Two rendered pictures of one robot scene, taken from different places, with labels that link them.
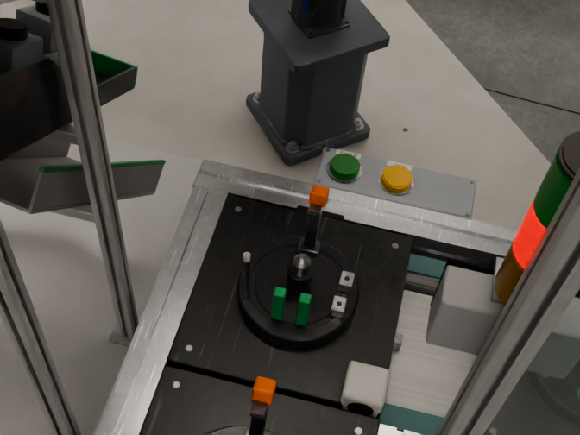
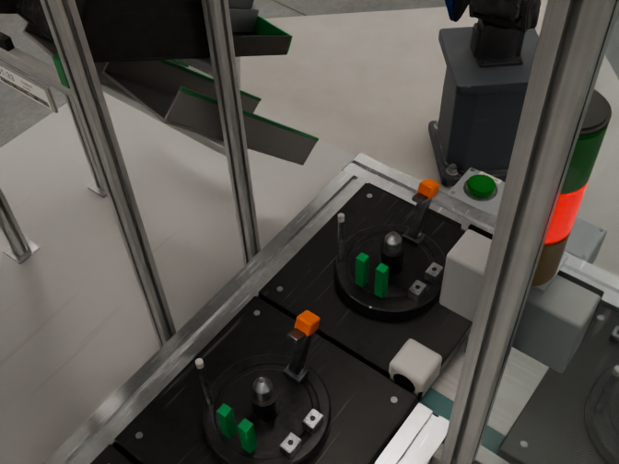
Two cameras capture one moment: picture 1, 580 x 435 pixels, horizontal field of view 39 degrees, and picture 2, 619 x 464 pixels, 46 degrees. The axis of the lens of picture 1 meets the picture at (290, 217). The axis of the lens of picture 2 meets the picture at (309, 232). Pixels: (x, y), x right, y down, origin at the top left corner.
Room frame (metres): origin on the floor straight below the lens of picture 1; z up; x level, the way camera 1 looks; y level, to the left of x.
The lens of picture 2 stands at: (-0.05, -0.23, 1.71)
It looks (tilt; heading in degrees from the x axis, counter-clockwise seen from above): 49 degrees down; 31
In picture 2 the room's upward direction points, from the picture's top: 3 degrees counter-clockwise
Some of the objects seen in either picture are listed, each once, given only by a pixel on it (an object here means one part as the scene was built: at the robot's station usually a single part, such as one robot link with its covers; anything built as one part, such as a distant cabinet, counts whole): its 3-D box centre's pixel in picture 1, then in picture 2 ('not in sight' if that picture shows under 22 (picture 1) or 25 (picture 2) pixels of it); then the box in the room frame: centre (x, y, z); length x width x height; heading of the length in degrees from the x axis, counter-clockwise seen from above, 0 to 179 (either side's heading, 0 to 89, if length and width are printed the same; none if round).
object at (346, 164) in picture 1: (343, 168); (480, 188); (0.70, -0.06, 0.96); 0.04 x 0.04 x 0.02
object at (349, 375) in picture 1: (299, 275); (391, 254); (0.50, -0.02, 1.01); 0.24 x 0.24 x 0.13; 81
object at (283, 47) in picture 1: (312, 72); (486, 106); (0.88, -0.01, 0.96); 0.15 x 0.15 x 0.20; 32
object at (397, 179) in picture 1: (396, 180); not in sight; (0.69, -0.13, 0.96); 0.04 x 0.04 x 0.02
